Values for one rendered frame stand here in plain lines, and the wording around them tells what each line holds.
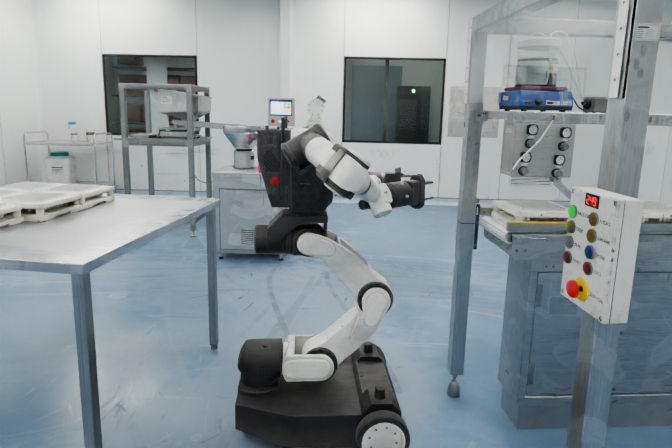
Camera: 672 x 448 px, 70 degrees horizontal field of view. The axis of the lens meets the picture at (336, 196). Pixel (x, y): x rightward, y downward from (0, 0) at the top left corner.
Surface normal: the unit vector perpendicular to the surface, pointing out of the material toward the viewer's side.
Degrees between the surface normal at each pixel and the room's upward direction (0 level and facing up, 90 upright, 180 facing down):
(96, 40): 90
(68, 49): 90
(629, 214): 90
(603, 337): 90
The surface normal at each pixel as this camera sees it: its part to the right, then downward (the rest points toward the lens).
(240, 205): -0.03, 0.18
